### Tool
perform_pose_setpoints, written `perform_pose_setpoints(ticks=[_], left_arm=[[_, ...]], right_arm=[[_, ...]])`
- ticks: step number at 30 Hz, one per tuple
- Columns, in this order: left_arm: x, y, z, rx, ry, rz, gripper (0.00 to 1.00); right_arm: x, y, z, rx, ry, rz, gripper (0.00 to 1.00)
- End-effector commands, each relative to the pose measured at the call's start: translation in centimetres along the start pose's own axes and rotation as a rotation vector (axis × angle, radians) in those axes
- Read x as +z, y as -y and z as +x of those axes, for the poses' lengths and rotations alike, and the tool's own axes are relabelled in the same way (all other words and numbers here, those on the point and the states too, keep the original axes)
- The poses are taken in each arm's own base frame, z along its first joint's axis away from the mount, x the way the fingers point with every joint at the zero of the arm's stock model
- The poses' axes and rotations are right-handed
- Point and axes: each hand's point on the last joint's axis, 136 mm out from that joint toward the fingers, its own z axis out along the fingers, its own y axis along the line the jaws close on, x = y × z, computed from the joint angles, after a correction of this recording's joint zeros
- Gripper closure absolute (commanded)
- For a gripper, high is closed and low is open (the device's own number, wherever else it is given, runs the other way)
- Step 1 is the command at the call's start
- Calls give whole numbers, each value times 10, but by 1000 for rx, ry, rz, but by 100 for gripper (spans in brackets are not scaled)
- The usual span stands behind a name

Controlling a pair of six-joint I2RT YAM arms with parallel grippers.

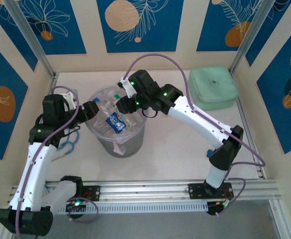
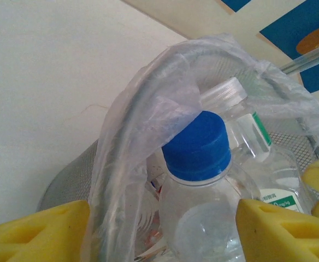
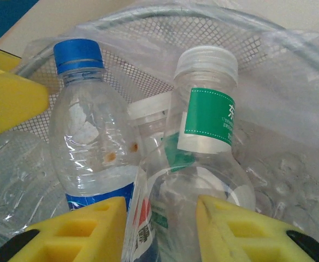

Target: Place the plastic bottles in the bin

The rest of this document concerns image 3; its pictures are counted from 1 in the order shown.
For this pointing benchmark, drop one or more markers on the clear bottle green neck label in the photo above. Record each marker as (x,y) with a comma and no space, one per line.
(208,120)

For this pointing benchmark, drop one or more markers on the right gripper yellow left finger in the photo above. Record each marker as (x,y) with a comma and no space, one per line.
(94,234)

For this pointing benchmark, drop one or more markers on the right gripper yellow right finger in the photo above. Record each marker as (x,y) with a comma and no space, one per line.
(244,240)

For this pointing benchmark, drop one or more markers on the clear bottle blue label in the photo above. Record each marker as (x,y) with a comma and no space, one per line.
(88,114)

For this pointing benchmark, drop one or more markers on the red snack packet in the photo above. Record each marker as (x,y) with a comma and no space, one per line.
(143,234)

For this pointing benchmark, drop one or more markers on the clear plastic bin liner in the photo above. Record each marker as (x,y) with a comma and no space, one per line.
(285,109)

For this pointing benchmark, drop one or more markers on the clear plastic jar white rim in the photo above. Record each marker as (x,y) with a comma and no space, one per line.
(148,107)

